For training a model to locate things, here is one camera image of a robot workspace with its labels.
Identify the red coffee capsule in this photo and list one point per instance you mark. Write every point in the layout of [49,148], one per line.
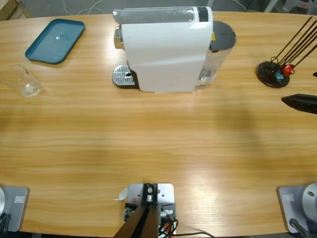
[288,70]

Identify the blue coffee capsule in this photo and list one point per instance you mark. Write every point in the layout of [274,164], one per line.
[280,77]

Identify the white capsule coffee machine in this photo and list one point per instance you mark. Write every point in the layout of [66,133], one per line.
[163,54]

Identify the clear glass cup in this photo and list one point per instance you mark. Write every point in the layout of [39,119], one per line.
[29,86]

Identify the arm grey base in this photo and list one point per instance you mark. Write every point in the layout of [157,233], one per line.
[17,208]
[294,205]

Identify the black capsule holder with rods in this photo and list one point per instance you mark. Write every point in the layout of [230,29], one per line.
[270,78]

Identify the white plastic stool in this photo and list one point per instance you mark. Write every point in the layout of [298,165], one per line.
[284,5]

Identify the white paper tab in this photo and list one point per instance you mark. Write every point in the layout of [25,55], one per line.
[122,194]

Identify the teal plastic tray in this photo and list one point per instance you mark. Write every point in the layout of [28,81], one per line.
[49,47]

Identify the light wooden board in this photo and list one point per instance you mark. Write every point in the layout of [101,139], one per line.
[12,8]

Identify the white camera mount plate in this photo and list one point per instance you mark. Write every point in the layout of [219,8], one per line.
[165,191]

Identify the dark camera mount post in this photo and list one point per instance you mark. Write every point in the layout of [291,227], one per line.
[141,220]

